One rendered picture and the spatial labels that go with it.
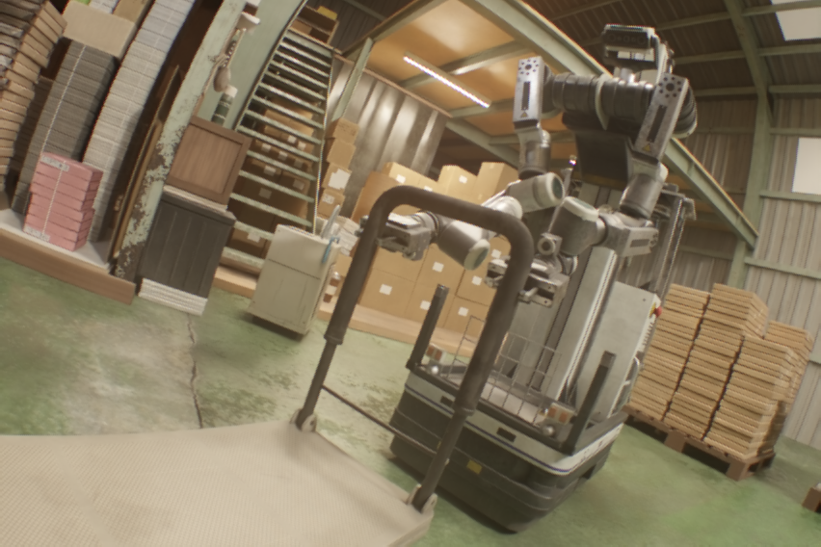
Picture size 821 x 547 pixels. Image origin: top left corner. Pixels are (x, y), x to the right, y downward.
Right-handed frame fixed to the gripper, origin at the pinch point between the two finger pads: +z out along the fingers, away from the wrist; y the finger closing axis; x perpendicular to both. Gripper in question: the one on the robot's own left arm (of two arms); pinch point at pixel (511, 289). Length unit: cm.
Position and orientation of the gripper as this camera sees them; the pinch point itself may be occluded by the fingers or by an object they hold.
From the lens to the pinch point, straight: 79.3
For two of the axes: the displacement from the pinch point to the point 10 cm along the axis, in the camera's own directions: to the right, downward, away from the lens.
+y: -8.0, -2.9, 5.3
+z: -5.8, 1.3, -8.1
